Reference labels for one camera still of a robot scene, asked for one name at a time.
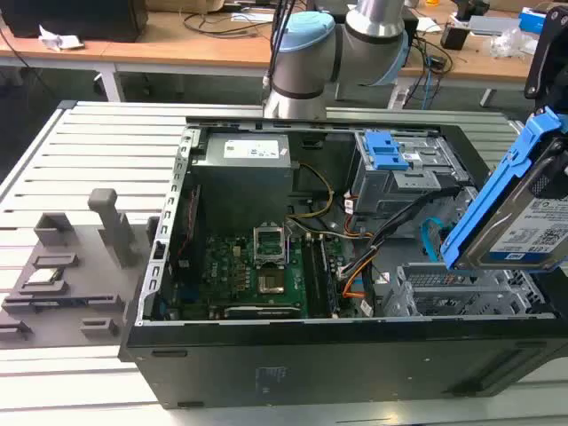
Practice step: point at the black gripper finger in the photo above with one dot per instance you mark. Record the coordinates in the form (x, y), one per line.
(552, 177)

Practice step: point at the hard disk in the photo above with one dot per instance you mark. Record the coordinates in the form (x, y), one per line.
(497, 213)

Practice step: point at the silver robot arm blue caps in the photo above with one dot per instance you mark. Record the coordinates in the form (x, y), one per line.
(306, 49)

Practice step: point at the metal disk bay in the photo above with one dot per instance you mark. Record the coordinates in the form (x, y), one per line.
(461, 293)

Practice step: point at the clear plastic bag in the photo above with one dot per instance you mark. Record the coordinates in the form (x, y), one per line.
(512, 43)

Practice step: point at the blue cardboard box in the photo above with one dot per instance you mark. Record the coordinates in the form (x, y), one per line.
(532, 18)

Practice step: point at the flat silver device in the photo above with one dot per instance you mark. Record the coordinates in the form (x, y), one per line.
(492, 26)

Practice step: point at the small black box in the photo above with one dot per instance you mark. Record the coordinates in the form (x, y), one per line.
(453, 37)

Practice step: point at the grey drive cage blue latch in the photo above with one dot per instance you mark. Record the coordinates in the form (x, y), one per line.
(399, 177)

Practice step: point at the black RAM slots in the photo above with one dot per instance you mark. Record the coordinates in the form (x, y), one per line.
(320, 275)

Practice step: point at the black open PC case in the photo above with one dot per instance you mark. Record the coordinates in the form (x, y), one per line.
(337, 364)

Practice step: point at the CPU socket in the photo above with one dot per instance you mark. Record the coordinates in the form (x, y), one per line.
(271, 283)

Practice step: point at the grey power supply unit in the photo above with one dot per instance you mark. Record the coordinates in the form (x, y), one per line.
(244, 173)

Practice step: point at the green motherboard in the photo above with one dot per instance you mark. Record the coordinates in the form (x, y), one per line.
(231, 275)

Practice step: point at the wooden desk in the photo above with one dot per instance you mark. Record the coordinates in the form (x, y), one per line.
(177, 53)

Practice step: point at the grey parts rack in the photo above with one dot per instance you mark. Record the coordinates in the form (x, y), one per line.
(75, 288)

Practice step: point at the white crumpled paper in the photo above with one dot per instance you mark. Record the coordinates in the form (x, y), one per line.
(60, 40)

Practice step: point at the silver CPU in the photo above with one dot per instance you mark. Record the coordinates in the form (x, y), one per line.
(43, 276)

